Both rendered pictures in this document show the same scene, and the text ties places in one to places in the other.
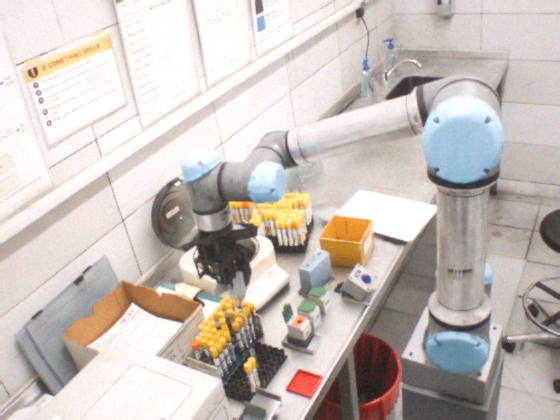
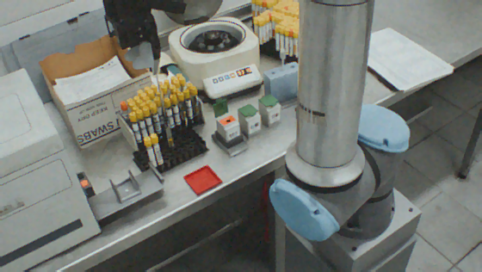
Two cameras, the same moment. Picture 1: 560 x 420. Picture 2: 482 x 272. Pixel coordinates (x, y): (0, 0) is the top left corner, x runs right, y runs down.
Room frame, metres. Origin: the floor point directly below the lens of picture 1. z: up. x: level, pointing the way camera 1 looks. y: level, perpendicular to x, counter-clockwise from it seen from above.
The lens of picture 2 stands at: (0.29, -0.40, 1.66)
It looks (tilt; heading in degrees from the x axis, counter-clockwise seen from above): 41 degrees down; 26
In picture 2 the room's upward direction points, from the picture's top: 6 degrees counter-clockwise
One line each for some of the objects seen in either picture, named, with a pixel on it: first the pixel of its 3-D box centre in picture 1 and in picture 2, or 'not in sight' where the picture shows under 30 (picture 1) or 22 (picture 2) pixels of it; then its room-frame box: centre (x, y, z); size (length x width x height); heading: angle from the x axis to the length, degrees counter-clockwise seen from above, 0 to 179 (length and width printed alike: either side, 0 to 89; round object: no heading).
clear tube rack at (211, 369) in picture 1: (226, 345); (162, 118); (1.06, 0.19, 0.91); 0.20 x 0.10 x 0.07; 146
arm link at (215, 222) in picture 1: (213, 215); not in sight; (0.96, 0.12, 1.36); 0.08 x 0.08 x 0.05
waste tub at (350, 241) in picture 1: (347, 242); not in sight; (1.41, -0.20, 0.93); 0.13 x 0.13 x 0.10; 60
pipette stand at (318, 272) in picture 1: (315, 273); (282, 85); (1.28, -0.08, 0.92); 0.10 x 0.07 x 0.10; 138
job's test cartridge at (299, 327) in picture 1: (299, 330); (228, 129); (1.06, -0.01, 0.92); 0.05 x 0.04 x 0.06; 56
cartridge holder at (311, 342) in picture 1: (300, 337); (229, 138); (1.06, -0.01, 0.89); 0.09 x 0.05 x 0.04; 56
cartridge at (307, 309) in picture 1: (308, 315); (249, 120); (1.13, -0.04, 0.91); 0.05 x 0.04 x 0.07; 56
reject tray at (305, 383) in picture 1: (304, 383); (202, 179); (0.92, 0.00, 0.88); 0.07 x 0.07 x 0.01; 56
